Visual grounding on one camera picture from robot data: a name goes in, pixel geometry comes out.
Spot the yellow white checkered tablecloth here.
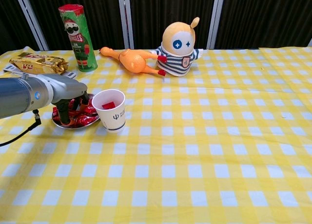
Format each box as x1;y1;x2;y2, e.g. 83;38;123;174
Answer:
0;46;312;224

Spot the round metal plate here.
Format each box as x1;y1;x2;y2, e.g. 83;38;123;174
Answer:
51;93;100;130

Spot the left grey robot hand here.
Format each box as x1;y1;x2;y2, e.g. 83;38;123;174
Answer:
48;74;90;125

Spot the gold foil snack packet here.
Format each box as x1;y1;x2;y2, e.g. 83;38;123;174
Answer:
9;52;69;75

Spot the black pleated curtain panel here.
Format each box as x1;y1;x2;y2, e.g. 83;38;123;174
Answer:
0;0;37;56
24;0;126;51
128;0;217;50
215;0;312;49

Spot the white paper cup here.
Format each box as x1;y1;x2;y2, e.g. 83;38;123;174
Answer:
92;89;126;133

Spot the white flat tray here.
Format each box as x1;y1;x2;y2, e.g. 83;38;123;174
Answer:
3;64;78;80

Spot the green red Pringles can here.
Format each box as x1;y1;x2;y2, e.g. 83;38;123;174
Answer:
58;4;98;73

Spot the orange rubber chicken toy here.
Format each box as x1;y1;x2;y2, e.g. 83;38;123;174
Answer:
99;46;168;77

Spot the yellow plush striped sweater toy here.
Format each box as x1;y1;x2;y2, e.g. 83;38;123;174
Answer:
149;16;204;78

